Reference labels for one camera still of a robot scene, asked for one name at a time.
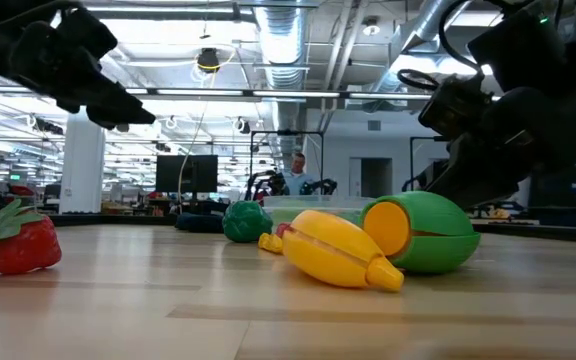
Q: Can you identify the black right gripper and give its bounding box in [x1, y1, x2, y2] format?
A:
[426, 74, 576, 211]

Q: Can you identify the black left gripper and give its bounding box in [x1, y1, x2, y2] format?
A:
[0, 7, 157, 132]

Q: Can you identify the green toy mango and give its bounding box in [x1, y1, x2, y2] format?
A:
[358, 190, 482, 275]

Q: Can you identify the red toy strawberry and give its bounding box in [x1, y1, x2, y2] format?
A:
[0, 198, 63, 276]

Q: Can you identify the dark green toy pepper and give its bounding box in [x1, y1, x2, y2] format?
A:
[221, 200, 274, 244]

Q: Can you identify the clear plastic tupperware container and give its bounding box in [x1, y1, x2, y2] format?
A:
[262, 194, 377, 229]

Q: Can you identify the white pillar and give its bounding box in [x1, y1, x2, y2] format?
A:
[58, 107, 107, 215]

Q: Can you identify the black background cabinet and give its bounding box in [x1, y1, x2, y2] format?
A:
[527, 164, 576, 229]

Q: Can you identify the black background monitor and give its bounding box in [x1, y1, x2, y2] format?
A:
[155, 154, 219, 195]

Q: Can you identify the dark navy folded cloth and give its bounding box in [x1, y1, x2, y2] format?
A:
[175, 212, 225, 235]

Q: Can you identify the yellow toy banana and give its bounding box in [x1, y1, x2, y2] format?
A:
[281, 209, 405, 293]

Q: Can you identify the person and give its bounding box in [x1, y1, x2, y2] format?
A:
[282, 152, 315, 197]

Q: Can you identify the overhead light bar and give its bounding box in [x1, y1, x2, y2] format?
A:
[0, 84, 502, 104]

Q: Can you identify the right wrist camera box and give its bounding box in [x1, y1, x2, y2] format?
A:
[417, 74, 493, 142]

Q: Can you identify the black aluminium table frame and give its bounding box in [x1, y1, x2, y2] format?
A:
[0, 179, 576, 246]

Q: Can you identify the black ceiling camera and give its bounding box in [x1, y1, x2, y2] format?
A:
[196, 47, 222, 74]

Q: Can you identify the silver ceiling duct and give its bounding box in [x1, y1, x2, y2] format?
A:
[255, 0, 314, 156]

